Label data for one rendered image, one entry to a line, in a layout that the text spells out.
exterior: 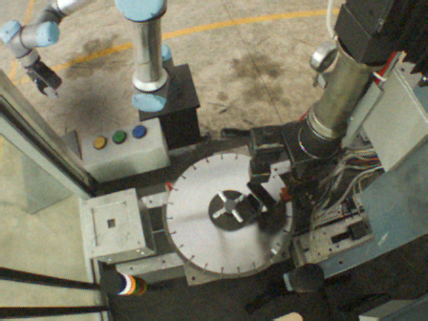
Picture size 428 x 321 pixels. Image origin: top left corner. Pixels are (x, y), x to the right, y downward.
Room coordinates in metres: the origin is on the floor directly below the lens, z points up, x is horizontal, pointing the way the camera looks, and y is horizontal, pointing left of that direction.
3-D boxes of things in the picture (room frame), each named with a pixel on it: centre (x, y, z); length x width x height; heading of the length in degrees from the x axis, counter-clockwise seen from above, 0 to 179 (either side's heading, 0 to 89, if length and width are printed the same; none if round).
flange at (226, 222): (0.21, -0.03, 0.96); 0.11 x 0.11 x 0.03
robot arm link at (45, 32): (0.73, 0.50, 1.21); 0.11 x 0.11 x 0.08; 82
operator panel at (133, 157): (0.48, 0.30, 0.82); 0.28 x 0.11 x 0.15; 100
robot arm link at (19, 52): (0.73, 0.60, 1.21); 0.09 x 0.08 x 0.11; 82
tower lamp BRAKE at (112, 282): (0.03, 0.21, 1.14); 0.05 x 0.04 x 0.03; 10
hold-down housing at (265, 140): (0.25, -0.10, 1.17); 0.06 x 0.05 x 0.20; 91
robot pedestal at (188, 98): (0.81, 0.18, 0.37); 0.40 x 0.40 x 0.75; 10
